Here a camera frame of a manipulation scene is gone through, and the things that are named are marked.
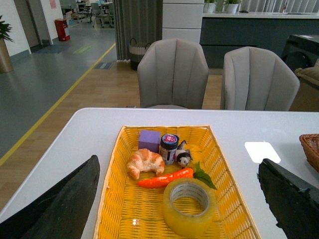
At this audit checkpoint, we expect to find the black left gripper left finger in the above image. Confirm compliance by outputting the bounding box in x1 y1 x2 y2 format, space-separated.
0 155 100 239

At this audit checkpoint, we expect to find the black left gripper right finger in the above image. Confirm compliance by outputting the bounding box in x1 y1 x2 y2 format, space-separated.
258 158 319 239

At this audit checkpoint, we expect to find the yellow packing tape roll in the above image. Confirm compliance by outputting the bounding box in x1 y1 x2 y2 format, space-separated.
163 178 217 238

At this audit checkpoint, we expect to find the brown wicker basket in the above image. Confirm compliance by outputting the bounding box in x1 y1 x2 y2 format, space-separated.
299 133 319 172

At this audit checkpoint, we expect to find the yellow woven basket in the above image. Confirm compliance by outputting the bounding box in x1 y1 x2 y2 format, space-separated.
93 125 260 239

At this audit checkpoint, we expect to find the black white storage basket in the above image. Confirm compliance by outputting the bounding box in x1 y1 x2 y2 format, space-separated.
129 37 151 70

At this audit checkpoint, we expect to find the toy croissant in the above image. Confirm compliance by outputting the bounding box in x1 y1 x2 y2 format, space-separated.
127 148 165 179

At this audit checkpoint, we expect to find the orange toy carrot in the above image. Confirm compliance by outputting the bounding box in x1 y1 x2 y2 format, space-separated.
137 161 218 191

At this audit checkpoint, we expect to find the purple foam cube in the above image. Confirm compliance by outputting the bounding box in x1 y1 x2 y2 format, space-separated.
138 129 161 153

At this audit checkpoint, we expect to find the small panda figurine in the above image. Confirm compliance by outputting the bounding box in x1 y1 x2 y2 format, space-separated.
175 140 193 168

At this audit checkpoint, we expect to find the small dark jam jar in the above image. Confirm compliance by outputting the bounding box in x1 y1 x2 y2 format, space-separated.
159 134 179 165

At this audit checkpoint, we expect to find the grey chair right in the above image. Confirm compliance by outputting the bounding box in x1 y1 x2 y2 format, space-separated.
220 46 300 111

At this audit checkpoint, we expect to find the grey chair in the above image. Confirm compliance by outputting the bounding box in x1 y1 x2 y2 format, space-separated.
220 46 300 111
138 38 209 109

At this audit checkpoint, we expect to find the black appliance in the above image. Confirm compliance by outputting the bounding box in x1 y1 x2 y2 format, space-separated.
281 34 319 72

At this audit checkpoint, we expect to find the potted plant gold vase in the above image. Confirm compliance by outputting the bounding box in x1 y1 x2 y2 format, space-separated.
0 15 13 73

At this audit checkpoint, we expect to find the grey chair left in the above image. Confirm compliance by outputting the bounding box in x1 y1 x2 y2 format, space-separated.
138 38 209 109

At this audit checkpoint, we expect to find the dark grey counter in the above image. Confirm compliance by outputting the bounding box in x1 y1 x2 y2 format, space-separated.
200 12 319 69

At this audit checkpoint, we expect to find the red box on floor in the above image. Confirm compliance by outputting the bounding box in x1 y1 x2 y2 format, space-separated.
54 18 70 41

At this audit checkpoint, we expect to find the white potted plant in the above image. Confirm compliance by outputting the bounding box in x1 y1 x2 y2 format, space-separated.
223 0 241 14

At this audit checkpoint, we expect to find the office chair background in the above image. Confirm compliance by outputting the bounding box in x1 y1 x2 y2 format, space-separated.
91 2 111 28

